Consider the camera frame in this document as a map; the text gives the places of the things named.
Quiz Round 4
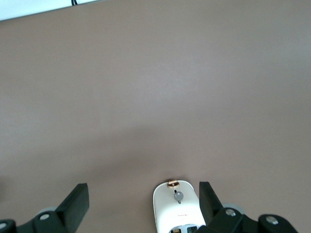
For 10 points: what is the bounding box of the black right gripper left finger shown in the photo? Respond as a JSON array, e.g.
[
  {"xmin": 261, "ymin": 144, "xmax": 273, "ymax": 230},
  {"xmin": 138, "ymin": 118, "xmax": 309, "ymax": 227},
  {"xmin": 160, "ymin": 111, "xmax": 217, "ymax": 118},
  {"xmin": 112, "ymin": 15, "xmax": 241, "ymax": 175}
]
[{"xmin": 0, "ymin": 183, "xmax": 90, "ymax": 233}]

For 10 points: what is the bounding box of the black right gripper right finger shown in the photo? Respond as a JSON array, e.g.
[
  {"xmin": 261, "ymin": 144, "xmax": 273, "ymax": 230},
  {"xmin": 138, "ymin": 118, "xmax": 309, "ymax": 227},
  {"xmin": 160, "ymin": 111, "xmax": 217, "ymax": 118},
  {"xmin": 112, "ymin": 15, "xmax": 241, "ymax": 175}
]
[{"xmin": 194, "ymin": 181, "xmax": 298, "ymax": 233}]

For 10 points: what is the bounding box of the cream white toaster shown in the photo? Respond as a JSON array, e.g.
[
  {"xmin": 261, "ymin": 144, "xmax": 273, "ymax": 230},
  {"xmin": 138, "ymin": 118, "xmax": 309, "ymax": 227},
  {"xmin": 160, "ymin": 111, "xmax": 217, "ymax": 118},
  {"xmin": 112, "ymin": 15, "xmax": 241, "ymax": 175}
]
[{"xmin": 153, "ymin": 179, "xmax": 207, "ymax": 233}]

